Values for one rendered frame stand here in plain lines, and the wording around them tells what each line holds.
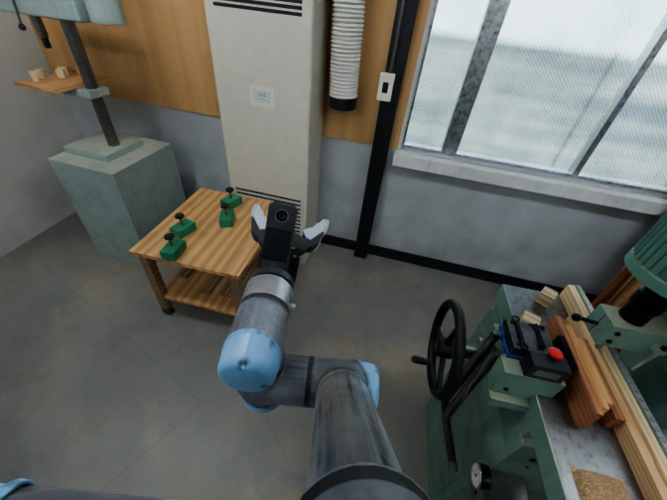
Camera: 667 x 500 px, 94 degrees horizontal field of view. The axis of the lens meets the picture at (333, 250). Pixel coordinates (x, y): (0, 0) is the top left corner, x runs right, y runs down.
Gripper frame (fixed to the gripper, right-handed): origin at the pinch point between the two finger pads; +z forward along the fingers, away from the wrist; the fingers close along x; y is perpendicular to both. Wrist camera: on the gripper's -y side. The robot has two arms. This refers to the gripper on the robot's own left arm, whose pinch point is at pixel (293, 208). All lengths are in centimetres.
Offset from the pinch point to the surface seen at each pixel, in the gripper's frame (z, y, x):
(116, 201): 95, 87, -108
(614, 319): -6, 6, 76
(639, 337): -9, 8, 81
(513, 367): -14, 20, 57
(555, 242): 112, 58, 162
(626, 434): -25, 20, 78
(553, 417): -22, 25, 66
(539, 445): -26, 29, 63
